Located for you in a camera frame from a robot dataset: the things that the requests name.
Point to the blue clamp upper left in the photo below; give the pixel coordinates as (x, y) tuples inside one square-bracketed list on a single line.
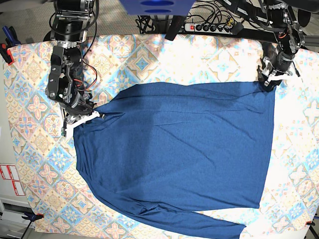
[(11, 36)]

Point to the black clamp lower left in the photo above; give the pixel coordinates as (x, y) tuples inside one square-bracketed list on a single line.
[(32, 216)]

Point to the patterned tile tablecloth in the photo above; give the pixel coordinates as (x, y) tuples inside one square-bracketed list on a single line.
[(45, 161)]

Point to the white power strip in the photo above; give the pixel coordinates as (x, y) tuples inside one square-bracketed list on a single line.
[(207, 28)]

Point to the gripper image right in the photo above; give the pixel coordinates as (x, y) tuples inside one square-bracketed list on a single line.
[(276, 68)]

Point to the blue long-sleeve T-shirt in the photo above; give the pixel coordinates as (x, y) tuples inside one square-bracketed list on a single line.
[(164, 153)]

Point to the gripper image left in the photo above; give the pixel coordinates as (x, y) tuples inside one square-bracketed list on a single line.
[(82, 107)]

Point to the black center post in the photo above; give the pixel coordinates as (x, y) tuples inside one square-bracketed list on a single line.
[(175, 25)]

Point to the red black clamp left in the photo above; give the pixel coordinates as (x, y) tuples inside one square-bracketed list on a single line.
[(6, 54)]

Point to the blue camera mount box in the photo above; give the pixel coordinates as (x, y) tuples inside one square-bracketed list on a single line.
[(157, 7)]

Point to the red white label stickers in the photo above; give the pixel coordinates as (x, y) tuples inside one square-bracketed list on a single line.
[(10, 184)]

